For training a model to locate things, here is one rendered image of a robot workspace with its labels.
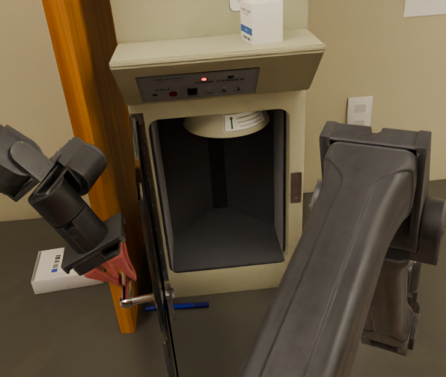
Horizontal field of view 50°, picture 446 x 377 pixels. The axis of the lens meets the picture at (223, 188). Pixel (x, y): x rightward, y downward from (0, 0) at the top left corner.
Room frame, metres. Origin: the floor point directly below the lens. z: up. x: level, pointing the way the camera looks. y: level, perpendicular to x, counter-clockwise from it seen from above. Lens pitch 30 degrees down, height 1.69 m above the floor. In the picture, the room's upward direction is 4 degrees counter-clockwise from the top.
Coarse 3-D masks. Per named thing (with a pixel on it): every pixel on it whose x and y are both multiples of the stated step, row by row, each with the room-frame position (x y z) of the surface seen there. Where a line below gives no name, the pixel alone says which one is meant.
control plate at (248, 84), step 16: (144, 80) 0.72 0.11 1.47; (160, 80) 0.73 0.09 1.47; (176, 80) 0.73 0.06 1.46; (192, 80) 0.74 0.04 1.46; (208, 80) 0.74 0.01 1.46; (224, 80) 0.74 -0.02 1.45; (240, 80) 0.75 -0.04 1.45; (256, 80) 0.75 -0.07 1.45; (144, 96) 0.76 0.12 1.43; (160, 96) 0.77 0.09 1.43; (176, 96) 0.77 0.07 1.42; (192, 96) 0.78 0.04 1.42
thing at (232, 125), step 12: (192, 120) 0.87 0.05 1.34; (204, 120) 0.85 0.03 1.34; (216, 120) 0.84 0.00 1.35; (228, 120) 0.84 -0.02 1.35; (240, 120) 0.84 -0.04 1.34; (252, 120) 0.85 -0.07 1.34; (264, 120) 0.87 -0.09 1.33; (192, 132) 0.86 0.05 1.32; (204, 132) 0.84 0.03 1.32; (216, 132) 0.83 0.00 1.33; (228, 132) 0.83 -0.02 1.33; (240, 132) 0.83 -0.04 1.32; (252, 132) 0.84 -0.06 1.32
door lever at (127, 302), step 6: (126, 276) 0.58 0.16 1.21; (126, 282) 0.56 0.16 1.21; (126, 288) 0.55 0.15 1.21; (126, 294) 0.54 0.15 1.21; (144, 294) 0.54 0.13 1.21; (150, 294) 0.53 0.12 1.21; (120, 300) 0.53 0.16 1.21; (126, 300) 0.52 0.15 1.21; (132, 300) 0.53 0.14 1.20; (138, 300) 0.53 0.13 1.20; (144, 300) 0.53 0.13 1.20; (150, 300) 0.53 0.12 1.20; (120, 306) 0.52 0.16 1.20; (126, 306) 0.52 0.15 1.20
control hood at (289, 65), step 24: (120, 48) 0.77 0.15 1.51; (144, 48) 0.76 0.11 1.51; (168, 48) 0.75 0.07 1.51; (192, 48) 0.74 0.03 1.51; (216, 48) 0.73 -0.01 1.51; (240, 48) 0.72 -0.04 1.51; (264, 48) 0.71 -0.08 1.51; (288, 48) 0.71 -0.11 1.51; (312, 48) 0.71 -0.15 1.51; (120, 72) 0.70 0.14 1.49; (144, 72) 0.71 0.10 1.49; (168, 72) 0.71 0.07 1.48; (192, 72) 0.72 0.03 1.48; (264, 72) 0.74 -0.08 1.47; (288, 72) 0.74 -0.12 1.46; (312, 72) 0.75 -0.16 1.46; (216, 96) 0.79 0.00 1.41
